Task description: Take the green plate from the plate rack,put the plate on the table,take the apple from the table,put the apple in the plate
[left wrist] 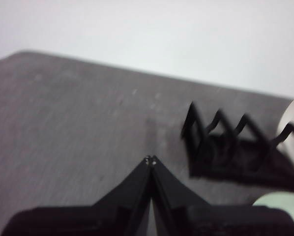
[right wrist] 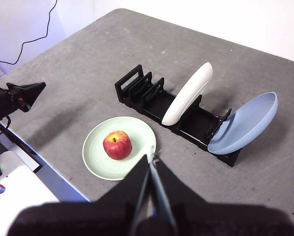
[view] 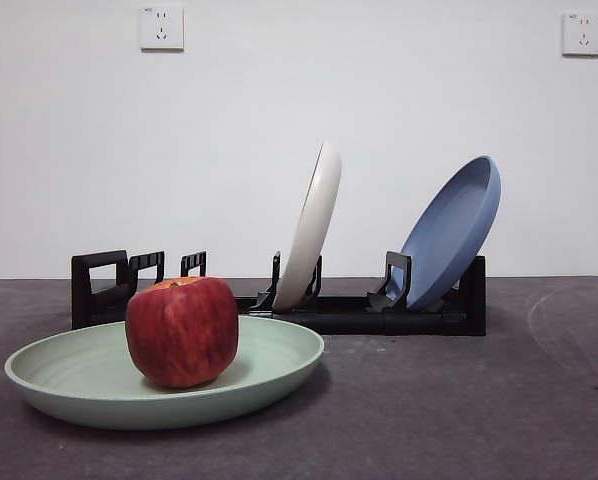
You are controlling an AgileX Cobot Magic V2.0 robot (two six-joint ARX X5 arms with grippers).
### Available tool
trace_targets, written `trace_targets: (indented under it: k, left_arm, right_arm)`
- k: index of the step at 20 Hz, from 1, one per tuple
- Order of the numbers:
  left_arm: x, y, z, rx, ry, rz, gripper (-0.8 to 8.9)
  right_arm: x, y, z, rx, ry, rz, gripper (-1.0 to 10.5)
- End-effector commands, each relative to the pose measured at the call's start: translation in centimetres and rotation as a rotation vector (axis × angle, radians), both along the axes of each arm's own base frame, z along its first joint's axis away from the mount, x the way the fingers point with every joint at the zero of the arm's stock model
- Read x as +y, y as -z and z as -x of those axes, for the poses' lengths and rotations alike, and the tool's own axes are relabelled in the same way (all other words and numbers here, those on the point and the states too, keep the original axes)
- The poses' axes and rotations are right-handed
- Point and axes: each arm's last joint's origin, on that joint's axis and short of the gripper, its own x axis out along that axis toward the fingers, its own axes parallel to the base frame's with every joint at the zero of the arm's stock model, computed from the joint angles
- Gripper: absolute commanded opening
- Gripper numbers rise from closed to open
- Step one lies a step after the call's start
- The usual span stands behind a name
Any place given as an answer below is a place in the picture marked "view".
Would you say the pale green plate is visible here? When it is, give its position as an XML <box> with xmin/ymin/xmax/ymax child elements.
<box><xmin>4</xmin><ymin>314</ymin><xmax>326</xmax><ymax>431</ymax></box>

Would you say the cream white plate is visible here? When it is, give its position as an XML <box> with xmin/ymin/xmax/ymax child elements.
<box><xmin>271</xmin><ymin>139</ymin><xmax>343</xmax><ymax>311</ymax></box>

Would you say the blue plate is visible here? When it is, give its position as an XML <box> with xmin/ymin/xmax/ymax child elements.
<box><xmin>398</xmin><ymin>154</ymin><xmax>503</xmax><ymax>310</ymax></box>

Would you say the black plate rack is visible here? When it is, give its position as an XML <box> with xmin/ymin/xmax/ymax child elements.
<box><xmin>71</xmin><ymin>249</ymin><xmax>487</xmax><ymax>337</ymax></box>

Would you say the white wall socket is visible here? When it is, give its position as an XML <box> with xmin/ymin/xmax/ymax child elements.
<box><xmin>561</xmin><ymin>12</ymin><xmax>598</xmax><ymax>57</ymax></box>
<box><xmin>138</xmin><ymin>4</ymin><xmax>185</xmax><ymax>52</ymax></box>

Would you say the red apple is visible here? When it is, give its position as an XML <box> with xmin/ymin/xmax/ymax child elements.
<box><xmin>125</xmin><ymin>276</ymin><xmax>240</xmax><ymax>389</ymax></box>

